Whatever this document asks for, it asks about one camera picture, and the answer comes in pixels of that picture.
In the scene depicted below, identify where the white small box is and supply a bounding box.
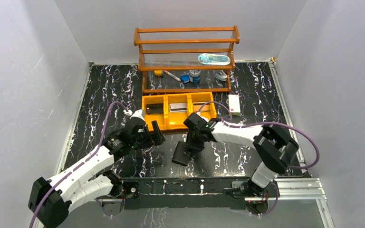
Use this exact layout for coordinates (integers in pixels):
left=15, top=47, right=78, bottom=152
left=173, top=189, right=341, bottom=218
left=227, top=94, right=241, bottom=116

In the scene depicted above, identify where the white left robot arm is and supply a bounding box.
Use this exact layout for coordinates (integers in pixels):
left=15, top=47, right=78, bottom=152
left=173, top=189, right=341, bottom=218
left=28, top=109, right=165, bottom=228

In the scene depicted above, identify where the red white marker pen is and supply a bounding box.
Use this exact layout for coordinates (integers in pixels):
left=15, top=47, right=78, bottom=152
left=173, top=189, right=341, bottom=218
left=163, top=70, right=181, bottom=82

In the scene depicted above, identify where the right yellow plastic bin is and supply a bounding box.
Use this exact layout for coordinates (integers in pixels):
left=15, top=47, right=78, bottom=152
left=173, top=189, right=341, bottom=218
left=189, top=92, right=217, bottom=120

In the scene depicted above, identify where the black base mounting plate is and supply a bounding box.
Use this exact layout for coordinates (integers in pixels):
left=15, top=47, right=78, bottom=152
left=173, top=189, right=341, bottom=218
left=93, top=177, right=269, bottom=211

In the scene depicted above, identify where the blue blister pack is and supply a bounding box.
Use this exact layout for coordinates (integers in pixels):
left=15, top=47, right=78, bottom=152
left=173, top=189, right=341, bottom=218
left=198, top=53, right=231, bottom=66

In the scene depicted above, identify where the gold cards stack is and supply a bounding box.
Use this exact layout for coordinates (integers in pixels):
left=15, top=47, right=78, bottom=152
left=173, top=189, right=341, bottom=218
left=192, top=102, right=211, bottom=112

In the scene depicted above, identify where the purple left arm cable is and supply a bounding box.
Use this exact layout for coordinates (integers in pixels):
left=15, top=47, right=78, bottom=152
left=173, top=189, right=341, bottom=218
left=28, top=101, right=131, bottom=228

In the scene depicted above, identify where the black leather card holder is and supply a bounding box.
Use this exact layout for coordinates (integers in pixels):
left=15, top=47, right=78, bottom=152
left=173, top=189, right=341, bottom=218
left=172, top=141, right=191, bottom=167

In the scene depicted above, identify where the orange wooden shelf rack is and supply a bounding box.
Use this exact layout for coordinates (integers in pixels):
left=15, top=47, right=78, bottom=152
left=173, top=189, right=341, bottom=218
left=133, top=25, right=240, bottom=94

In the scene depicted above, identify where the small yellow object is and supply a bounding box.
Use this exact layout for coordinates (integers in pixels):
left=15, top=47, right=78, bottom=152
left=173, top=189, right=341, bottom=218
left=154, top=70, right=163, bottom=76

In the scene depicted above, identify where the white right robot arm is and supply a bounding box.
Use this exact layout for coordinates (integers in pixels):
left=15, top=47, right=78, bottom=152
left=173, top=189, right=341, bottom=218
left=182, top=113, right=299, bottom=197

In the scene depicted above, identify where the yellow plastic bin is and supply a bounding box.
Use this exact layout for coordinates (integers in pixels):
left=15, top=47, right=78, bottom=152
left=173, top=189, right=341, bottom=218
left=189, top=92, right=217, bottom=120
left=166, top=93, right=190, bottom=130
left=142, top=95, right=167, bottom=132

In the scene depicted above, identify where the black cards stack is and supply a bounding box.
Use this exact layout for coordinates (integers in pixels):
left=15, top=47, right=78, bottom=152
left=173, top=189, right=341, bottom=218
left=145, top=103, right=163, bottom=114

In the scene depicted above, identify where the silver cards stack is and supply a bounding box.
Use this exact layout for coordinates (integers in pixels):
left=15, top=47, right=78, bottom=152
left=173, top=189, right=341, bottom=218
left=169, top=103, right=187, bottom=113

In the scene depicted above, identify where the aluminium frame rail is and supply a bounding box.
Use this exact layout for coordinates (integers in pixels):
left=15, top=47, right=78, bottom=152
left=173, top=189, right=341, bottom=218
left=85, top=178, right=326, bottom=216

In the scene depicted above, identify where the left yellow plastic bin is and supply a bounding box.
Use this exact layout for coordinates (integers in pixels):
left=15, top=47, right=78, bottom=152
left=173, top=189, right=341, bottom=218
left=142, top=95, right=167, bottom=132

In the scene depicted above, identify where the round tape tin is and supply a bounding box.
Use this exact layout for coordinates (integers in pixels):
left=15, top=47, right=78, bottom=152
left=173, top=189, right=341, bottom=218
left=188, top=70, right=201, bottom=84

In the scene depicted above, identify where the middle yellow plastic bin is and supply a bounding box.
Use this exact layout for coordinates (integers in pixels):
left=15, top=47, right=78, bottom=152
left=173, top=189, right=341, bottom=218
left=166, top=93, right=190, bottom=130

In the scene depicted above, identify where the grey stapler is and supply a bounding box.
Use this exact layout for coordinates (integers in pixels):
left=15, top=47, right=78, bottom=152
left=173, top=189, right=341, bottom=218
left=214, top=70, right=228, bottom=81

